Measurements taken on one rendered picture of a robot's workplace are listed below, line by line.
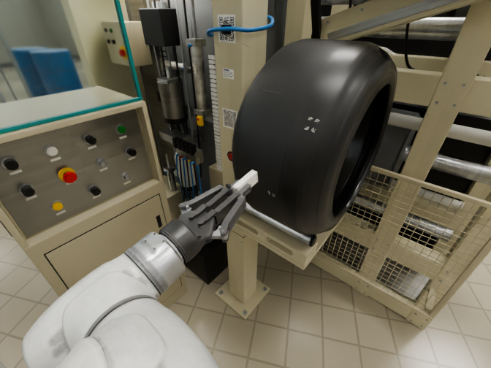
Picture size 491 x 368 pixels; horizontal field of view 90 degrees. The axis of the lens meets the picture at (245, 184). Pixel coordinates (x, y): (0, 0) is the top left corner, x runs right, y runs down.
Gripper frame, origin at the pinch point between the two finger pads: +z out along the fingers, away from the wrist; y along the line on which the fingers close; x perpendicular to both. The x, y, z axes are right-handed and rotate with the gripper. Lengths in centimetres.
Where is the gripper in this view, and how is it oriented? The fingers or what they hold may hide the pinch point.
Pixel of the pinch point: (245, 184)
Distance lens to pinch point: 53.5
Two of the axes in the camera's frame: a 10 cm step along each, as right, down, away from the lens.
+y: -7.7, -3.6, 5.3
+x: 1.0, 7.5, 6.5
